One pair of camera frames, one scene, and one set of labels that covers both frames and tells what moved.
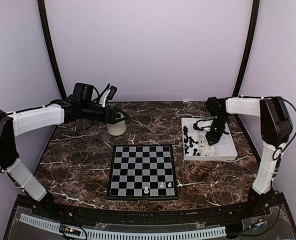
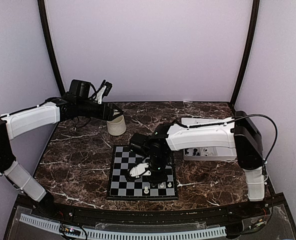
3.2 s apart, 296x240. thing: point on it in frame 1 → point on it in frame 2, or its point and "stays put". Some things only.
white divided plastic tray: [196, 146] stays put
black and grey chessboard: [142, 172] stays put
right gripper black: [214, 138] → [161, 178]
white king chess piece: [146, 191] stays put
